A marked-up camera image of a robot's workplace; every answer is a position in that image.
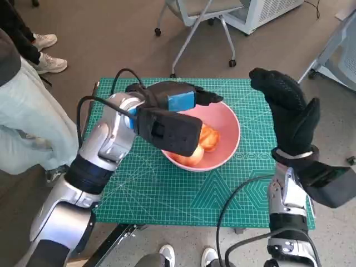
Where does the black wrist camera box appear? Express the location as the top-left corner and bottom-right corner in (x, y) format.
(135, 107), (203, 157)
(300, 161), (356, 209)

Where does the long toy bread loaf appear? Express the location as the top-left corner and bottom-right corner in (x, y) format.
(199, 123), (222, 153)

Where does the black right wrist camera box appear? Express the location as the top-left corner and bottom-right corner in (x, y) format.
(300, 161), (356, 209)

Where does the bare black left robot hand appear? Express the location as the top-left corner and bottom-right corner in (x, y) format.
(144, 82), (224, 112)

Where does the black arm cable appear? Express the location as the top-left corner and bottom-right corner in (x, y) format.
(76, 68), (145, 148)
(216, 174), (275, 267)

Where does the pink bowl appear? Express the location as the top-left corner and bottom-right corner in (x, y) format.
(144, 80), (241, 172)

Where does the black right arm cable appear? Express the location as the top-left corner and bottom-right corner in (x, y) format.
(216, 174), (275, 267)

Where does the grey chair on casters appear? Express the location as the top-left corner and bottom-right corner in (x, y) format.
(154, 0), (246, 78)

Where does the green cutting mat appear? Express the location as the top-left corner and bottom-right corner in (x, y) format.
(90, 77), (317, 230)

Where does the black metal table rail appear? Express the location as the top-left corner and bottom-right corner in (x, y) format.
(88, 222), (150, 267)

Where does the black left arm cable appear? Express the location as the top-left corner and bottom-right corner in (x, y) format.
(76, 68), (145, 148)

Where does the white board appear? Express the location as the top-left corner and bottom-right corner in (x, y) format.
(335, 7), (356, 22)

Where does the round toy bread bun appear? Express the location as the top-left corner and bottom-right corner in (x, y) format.
(174, 146), (205, 167)

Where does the black table edge strip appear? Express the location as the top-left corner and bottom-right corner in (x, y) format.
(90, 81), (100, 112)

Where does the white shoe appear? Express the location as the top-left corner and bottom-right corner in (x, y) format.
(200, 247), (219, 267)
(159, 244), (175, 267)

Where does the person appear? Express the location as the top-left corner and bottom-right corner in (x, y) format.
(0, 27), (81, 184)
(0, 0), (68, 75)

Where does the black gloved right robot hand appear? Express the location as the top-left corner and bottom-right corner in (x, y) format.
(248, 67), (322, 157)

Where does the white perforated cabinet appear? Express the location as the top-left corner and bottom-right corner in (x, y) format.
(222, 0), (304, 36)

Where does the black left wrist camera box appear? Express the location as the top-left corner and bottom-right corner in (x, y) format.
(135, 107), (203, 157)

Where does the black floor cable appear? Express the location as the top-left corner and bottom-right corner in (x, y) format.
(303, 0), (320, 19)

